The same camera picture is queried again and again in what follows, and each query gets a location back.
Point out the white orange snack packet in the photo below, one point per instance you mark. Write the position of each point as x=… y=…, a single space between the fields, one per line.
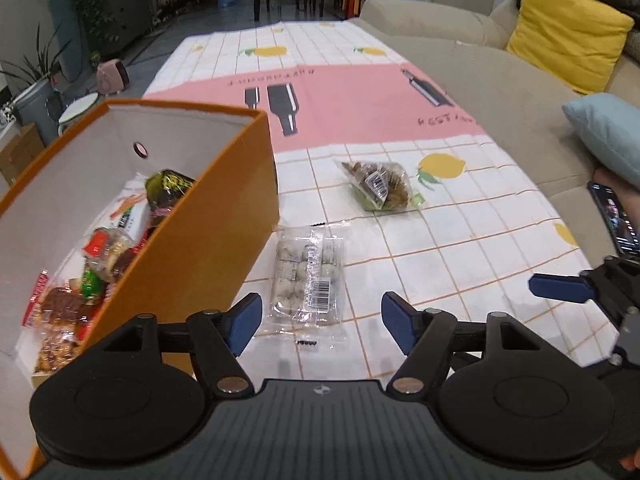
x=131 y=210

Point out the yellow cushion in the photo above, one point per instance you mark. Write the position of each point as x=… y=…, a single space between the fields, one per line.
x=577 y=41

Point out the orange cardboard box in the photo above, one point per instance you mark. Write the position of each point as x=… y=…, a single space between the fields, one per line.
x=192 y=256

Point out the white balls snack bag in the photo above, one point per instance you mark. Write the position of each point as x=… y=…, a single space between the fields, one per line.
x=308 y=276

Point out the grey plant pot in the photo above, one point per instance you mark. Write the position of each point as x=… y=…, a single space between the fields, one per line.
x=40 y=104

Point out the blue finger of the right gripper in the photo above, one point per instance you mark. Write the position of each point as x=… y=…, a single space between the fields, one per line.
x=562 y=288

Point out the white round stool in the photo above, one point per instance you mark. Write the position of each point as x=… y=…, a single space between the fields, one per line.
x=78 y=107

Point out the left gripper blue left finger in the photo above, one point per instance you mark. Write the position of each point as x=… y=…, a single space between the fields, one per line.
x=239 y=324

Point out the black smartphone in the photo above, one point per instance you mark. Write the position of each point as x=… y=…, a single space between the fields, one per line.
x=624 y=235

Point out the brown nut snack bag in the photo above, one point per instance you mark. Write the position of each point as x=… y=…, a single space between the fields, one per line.
x=380 y=186

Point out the checkered pink lemon tablecloth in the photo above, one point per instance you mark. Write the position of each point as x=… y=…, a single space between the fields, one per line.
x=439 y=170

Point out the light blue cushion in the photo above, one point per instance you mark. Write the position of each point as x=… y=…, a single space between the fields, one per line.
x=609 y=128

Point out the pink small heater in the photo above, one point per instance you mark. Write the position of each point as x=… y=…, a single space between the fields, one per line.
x=111 y=77

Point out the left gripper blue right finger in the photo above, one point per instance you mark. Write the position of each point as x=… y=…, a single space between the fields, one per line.
x=400 y=320

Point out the beige sofa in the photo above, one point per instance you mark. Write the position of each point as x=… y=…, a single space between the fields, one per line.
x=519 y=106

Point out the brown cardboard carton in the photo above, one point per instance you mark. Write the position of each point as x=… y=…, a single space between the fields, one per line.
x=19 y=152

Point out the chocolate ball snack bag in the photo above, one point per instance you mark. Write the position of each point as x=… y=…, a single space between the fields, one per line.
x=103 y=248

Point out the dark green cabinet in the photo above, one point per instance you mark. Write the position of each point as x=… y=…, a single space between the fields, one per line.
x=129 y=20

